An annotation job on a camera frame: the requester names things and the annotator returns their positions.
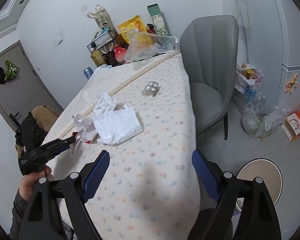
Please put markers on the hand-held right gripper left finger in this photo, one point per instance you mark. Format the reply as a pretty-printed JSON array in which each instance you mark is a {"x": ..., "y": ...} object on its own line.
[{"x": 97, "y": 177}]

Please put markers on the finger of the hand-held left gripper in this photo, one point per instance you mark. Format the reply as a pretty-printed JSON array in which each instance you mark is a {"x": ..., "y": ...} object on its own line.
[{"x": 60, "y": 145}]

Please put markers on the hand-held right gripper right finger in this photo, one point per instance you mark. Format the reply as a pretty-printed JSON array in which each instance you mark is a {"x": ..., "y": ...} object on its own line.
[{"x": 205, "y": 175}]

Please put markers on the red and white wrapper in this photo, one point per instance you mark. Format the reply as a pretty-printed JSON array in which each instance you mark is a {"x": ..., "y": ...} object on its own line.
[{"x": 87, "y": 136}]

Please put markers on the silver pill blister pack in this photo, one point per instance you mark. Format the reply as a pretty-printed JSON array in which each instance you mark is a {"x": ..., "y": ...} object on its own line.
[{"x": 151, "y": 88}]

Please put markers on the person's left forearm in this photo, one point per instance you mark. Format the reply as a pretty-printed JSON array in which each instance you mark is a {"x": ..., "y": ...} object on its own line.
[{"x": 18, "y": 215}]

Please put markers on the person's left hand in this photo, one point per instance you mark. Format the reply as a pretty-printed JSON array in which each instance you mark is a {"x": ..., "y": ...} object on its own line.
[{"x": 30, "y": 183}]

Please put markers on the brown cloth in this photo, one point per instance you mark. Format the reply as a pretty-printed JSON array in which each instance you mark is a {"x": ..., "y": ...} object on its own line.
[{"x": 45, "y": 116}]

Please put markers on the clear crumpled plastic wrapper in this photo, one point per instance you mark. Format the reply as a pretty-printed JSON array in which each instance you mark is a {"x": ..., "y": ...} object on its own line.
[{"x": 81, "y": 122}]

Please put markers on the grey door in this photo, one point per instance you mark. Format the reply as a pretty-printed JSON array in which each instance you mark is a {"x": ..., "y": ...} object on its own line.
[{"x": 15, "y": 85}]

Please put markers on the white crumpled paper packaging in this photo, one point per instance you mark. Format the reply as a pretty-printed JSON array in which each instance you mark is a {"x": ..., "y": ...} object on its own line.
[{"x": 117, "y": 126}]

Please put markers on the crumpled white tissue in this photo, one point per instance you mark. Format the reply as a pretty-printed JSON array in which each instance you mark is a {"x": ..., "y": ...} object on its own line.
[{"x": 105, "y": 105}]

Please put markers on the floral printed tablecloth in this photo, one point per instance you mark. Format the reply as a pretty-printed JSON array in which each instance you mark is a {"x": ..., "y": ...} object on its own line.
[{"x": 145, "y": 135}]

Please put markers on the black hanging hat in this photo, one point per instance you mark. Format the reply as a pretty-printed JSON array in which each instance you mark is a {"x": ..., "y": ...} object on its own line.
[{"x": 0, "y": 76}]

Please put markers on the green hanging cloth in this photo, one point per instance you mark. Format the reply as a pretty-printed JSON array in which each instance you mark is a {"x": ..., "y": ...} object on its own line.
[{"x": 10, "y": 71}]

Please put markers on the clear bag with green waste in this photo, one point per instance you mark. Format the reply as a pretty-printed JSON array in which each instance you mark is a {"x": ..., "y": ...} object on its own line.
[{"x": 262, "y": 126}]

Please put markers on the blue drink can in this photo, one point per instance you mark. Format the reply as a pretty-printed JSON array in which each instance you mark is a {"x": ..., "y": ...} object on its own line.
[{"x": 88, "y": 72}]

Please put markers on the clear bag of bottles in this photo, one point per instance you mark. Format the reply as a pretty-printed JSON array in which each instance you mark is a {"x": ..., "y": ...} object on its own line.
[{"x": 251, "y": 97}]

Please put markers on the black patterned box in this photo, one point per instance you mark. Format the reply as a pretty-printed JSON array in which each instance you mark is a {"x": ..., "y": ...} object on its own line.
[{"x": 110, "y": 57}]

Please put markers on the orange and white carton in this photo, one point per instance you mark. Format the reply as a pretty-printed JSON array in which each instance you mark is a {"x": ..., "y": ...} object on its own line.
[{"x": 295, "y": 126}]

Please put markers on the white bag of packets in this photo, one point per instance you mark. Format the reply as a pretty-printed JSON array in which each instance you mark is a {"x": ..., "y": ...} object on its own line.
[{"x": 247, "y": 76}]

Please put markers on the red round vase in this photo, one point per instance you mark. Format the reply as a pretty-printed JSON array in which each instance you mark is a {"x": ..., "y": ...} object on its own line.
[{"x": 120, "y": 53}]

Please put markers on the grey upholstered chair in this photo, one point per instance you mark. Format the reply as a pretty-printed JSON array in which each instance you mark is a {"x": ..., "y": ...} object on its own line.
[{"x": 207, "y": 55}]

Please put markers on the teal packet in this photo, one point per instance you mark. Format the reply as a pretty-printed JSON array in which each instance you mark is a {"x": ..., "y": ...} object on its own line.
[{"x": 104, "y": 31}]

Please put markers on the cluster of small orange magnets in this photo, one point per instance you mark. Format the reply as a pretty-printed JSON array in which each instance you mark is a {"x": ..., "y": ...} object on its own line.
[{"x": 291, "y": 83}]

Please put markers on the large clear plastic bag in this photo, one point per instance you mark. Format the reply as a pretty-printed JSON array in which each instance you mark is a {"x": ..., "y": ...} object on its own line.
[{"x": 150, "y": 48}]

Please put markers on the yellow snack bag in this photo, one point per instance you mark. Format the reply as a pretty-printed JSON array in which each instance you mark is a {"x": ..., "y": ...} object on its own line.
[{"x": 128, "y": 28}]

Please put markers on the white refrigerator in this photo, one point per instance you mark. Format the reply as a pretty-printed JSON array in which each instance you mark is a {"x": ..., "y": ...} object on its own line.
[{"x": 265, "y": 42}]

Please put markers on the tall green box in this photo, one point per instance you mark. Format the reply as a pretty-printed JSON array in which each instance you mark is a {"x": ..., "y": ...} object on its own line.
[{"x": 157, "y": 20}]

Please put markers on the clear hanging plastic bag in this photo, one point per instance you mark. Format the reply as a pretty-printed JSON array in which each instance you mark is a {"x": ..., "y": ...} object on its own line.
[{"x": 241, "y": 7}]

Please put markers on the white light switch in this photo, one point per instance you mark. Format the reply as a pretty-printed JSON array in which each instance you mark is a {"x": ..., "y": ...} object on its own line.
[{"x": 60, "y": 38}]

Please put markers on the wall tape patch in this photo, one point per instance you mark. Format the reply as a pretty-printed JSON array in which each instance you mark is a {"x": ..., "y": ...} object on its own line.
[{"x": 84, "y": 7}]

